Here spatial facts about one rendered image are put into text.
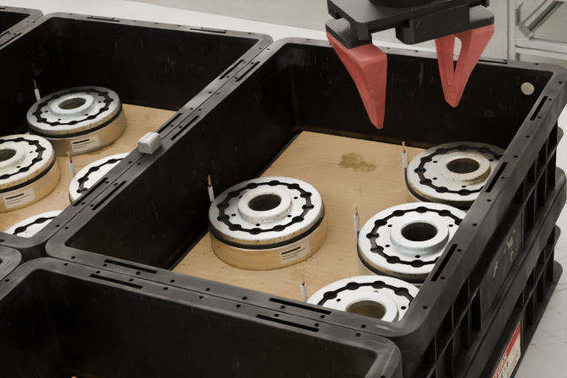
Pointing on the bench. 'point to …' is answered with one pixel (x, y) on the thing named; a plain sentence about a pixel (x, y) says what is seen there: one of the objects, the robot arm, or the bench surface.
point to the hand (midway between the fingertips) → (413, 105)
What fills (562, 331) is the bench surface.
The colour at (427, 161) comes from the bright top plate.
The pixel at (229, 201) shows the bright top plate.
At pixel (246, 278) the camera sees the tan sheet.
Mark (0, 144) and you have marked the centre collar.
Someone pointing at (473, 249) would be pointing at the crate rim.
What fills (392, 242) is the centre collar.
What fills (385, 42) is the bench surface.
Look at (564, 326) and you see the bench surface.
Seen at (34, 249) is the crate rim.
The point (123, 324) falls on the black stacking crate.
